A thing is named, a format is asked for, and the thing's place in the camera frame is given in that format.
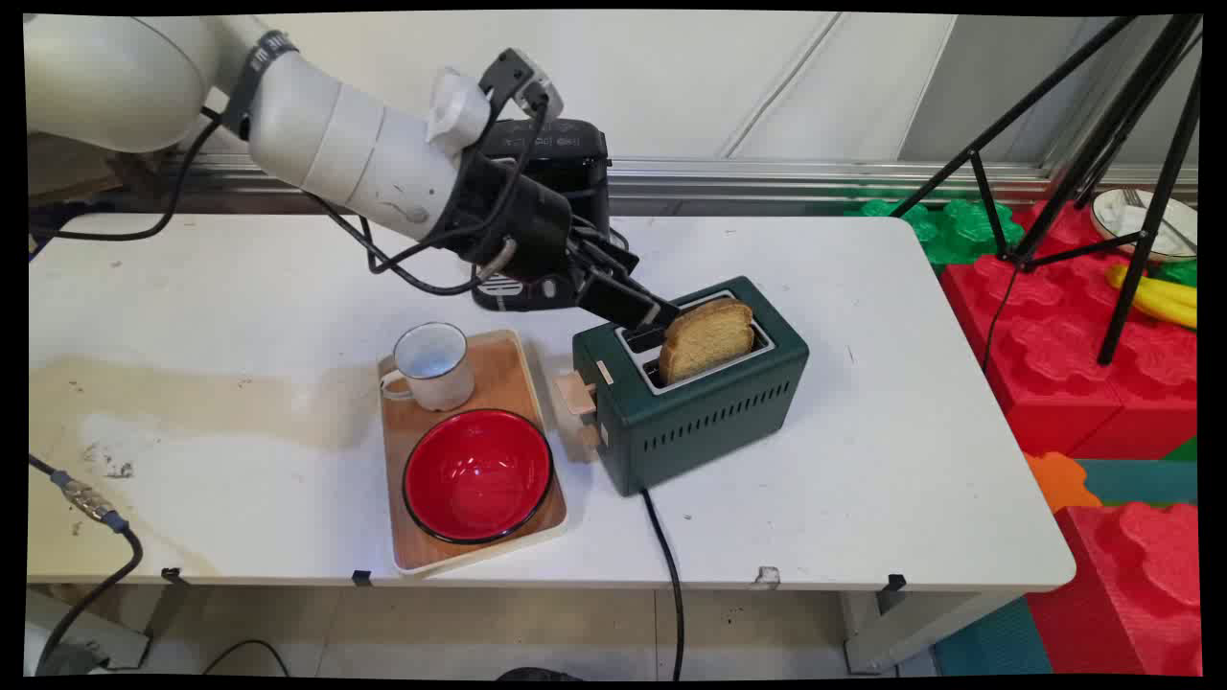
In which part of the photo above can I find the green building block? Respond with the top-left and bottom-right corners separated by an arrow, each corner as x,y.
845,197 -> 1027,265

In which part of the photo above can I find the toasted bread slice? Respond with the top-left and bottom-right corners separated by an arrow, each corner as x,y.
658,297 -> 756,387

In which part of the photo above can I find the black coffee machine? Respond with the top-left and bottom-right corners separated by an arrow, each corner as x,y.
470,119 -> 613,313

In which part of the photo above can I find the red bowl with black rim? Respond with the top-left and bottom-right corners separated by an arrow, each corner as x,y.
402,408 -> 555,545

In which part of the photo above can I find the wooden serving tray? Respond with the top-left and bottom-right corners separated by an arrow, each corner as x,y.
377,329 -> 568,578

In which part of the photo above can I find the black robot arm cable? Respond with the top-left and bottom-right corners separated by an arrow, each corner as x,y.
29,96 -> 552,296

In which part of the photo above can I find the orange foam piece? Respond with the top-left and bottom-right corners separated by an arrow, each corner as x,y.
1024,450 -> 1105,515

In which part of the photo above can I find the grey cable with metal connector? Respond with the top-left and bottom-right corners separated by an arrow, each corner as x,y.
27,452 -> 145,676

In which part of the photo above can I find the yellow toy banana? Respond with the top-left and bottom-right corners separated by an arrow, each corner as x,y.
1106,264 -> 1199,331

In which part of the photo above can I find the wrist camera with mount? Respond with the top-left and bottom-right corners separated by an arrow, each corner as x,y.
426,48 -> 565,154

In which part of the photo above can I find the large red building block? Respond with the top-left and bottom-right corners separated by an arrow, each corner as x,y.
939,201 -> 1199,461

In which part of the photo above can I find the dark green toaster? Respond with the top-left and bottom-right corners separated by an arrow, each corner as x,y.
556,276 -> 810,497

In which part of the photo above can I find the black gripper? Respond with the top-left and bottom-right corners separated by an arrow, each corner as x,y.
445,151 -> 683,333

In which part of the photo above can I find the white enamel mug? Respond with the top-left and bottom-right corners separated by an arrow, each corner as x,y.
380,322 -> 476,413

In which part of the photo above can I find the white bowl with cutlery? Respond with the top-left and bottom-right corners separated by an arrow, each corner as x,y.
1091,188 -> 1199,264

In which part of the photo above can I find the black toaster power cord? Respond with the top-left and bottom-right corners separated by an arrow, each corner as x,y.
640,489 -> 685,681

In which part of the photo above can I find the black camera tripod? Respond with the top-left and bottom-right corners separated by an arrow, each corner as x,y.
891,13 -> 1203,367

